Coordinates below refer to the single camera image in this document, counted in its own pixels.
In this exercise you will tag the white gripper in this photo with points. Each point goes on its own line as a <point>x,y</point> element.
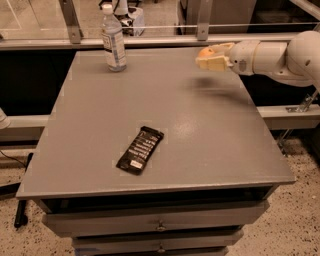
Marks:
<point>242,57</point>

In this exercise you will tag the orange fruit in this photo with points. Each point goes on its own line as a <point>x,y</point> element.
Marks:
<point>205,52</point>

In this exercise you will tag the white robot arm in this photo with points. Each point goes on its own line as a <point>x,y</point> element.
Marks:
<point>296,63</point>

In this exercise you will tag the white spray bottle background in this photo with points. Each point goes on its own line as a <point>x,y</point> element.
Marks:
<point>131,18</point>

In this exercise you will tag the clear plastic water bottle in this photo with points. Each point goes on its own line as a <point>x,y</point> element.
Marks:
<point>113,41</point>

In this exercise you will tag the grey drawer cabinet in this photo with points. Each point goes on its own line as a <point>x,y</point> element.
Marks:
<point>160,159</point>

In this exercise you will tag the black snack bar wrapper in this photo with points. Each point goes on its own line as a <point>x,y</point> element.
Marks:
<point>137,155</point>

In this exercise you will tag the metal window railing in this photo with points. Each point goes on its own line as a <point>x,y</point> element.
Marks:
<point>76,24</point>

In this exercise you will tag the top grey drawer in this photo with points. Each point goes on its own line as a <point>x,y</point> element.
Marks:
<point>155,219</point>

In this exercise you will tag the grey drawer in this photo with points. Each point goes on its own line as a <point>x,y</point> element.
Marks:
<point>158,243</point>
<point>155,219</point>

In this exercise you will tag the white object left edge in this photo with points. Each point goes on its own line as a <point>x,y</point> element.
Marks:
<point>4,120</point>

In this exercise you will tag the metal floor bracket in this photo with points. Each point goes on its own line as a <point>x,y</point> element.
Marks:
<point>304,105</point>

